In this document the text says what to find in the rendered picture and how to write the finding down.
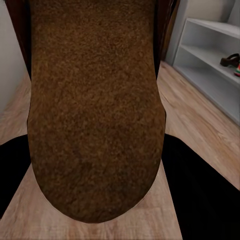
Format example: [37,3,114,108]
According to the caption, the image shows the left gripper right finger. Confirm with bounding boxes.
[161,133,240,240]

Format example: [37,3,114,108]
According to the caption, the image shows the sandal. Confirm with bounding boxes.
[4,0,178,224]
[219,53,240,68]

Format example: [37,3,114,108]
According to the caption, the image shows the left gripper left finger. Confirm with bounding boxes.
[0,134,32,220]

